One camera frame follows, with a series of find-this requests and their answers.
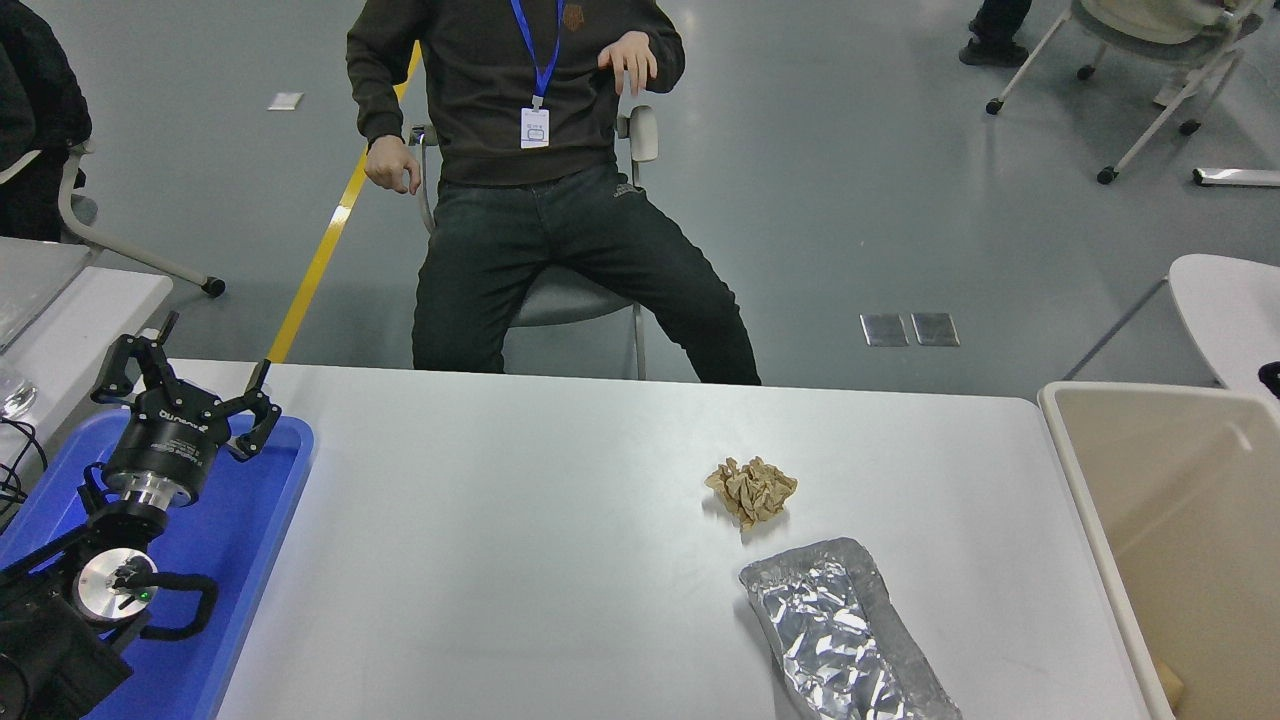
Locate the silver foil tray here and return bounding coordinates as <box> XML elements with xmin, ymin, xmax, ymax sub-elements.
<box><xmin>738</xmin><ymin>537</ymin><xmax>963</xmax><ymax>720</ymax></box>

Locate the person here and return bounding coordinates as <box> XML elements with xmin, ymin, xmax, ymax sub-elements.
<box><xmin>346</xmin><ymin>0</ymin><xmax>763</xmax><ymax>386</ymax></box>
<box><xmin>958</xmin><ymin>0</ymin><xmax>1034</xmax><ymax>69</ymax></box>
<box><xmin>0</xmin><ymin>0</ymin><xmax>93</xmax><ymax>243</ymax></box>

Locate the person's left hand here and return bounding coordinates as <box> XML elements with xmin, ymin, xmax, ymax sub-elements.
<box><xmin>598</xmin><ymin>31</ymin><xmax>659</xmax><ymax>97</ymax></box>

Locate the thin black cable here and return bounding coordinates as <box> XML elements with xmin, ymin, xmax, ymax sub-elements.
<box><xmin>0</xmin><ymin>418</ymin><xmax>48</xmax><ymax>526</ymax></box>

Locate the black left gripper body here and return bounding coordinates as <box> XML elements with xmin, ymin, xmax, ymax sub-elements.
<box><xmin>102</xmin><ymin>388</ymin><xmax>231</xmax><ymax>493</ymax></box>

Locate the crumpled tan paper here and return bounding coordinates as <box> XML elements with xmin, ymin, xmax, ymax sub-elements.
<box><xmin>704</xmin><ymin>455</ymin><xmax>799</xmax><ymax>530</ymax></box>

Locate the large pale bin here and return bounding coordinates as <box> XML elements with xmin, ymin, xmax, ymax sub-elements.
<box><xmin>1037</xmin><ymin>380</ymin><xmax>1280</xmax><ymax>720</ymax></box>

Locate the grey office chair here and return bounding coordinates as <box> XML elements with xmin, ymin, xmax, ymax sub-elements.
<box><xmin>408</xmin><ymin>104</ymin><xmax>661</xmax><ymax>381</ymax></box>

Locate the silver metal bar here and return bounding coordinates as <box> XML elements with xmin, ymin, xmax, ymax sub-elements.
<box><xmin>1192</xmin><ymin>167</ymin><xmax>1280</xmax><ymax>189</ymax></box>

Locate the blue lanyard with badge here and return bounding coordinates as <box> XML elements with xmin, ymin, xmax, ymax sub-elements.
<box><xmin>510</xmin><ymin>0</ymin><xmax>566</xmax><ymax>150</ymax></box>

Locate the white side table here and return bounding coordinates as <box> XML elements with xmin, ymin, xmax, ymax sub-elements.
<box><xmin>0</xmin><ymin>265</ymin><xmax>174</xmax><ymax>481</ymax></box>

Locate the grey flat panel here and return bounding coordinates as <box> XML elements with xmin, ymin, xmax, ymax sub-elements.
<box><xmin>0</xmin><ymin>237</ymin><xmax>93</xmax><ymax>353</ymax></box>

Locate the clear glass object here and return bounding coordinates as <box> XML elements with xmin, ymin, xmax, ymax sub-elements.
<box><xmin>0</xmin><ymin>362</ymin><xmax>37</xmax><ymax>422</ymax></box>

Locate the white-framed wheeled chair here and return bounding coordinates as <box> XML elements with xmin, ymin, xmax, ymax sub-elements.
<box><xmin>0</xmin><ymin>140</ymin><xmax>227</xmax><ymax>299</ymax></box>
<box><xmin>985</xmin><ymin>0</ymin><xmax>1266</xmax><ymax>187</ymax></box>

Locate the person's right hand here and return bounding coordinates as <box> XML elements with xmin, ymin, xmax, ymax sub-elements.
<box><xmin>364</xmin><ymin>135</ymin><xmax>423</xmax><ymax>195</ymax></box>

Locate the blue plastic tray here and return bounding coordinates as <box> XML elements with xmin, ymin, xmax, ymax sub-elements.
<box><xmin>0</xmin><ymin>410</ymin><xmax>315</xmax><ymax>720</ymax></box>

